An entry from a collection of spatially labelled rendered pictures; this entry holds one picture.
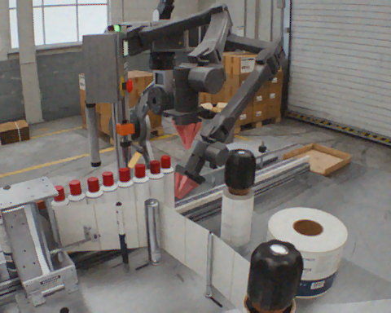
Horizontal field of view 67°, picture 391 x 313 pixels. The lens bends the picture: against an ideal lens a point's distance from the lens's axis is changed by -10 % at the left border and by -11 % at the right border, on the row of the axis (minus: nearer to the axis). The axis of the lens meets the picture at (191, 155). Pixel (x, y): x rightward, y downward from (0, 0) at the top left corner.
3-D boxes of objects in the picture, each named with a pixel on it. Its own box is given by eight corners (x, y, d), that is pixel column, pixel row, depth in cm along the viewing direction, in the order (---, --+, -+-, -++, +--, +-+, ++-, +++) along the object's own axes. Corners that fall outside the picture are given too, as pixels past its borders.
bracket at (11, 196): (0, 212, 62) (-1, 208, 61) (-7, 192, 70) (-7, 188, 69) (59, 196, 69) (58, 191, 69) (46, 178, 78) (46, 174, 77)
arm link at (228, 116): (270, 68, 131) (261, 48, 125) (282, 70, 127) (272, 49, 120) (211, 147, 120) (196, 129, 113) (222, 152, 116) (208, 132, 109)
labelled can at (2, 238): (10, 275, 79) (-11, 210, 71) (6, 264, 83) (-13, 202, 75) (27, 269, 82) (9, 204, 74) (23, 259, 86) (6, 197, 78)
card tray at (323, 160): (324, 176, 151) (325, 169, 150) (282, 160, 171) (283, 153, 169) (351, 161, 169) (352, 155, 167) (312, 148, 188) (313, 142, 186)
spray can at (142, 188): (138, 228, 103) (133, 169, 96) (134, 220, 108) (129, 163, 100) (153, 226, 105) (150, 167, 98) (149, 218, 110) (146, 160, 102)
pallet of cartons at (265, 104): (234, 135, 483) (237, 57, 442) (196, 124, 543) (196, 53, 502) (281, 122, 555) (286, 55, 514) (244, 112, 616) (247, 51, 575)
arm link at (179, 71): (187, 62, 80) (169, 63, 77) (206, 63, 75) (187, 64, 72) (188, 89, 83) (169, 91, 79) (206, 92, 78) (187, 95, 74)
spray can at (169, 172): (157, 210, 114) (155, 155, 107) (171, 207, 116) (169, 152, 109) (163, 217, 110) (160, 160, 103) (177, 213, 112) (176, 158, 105)
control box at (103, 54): (85, 103, 88) (81, 34, 81) (98, 93, 104) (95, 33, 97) (121, 103, 88) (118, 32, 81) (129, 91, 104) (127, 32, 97)
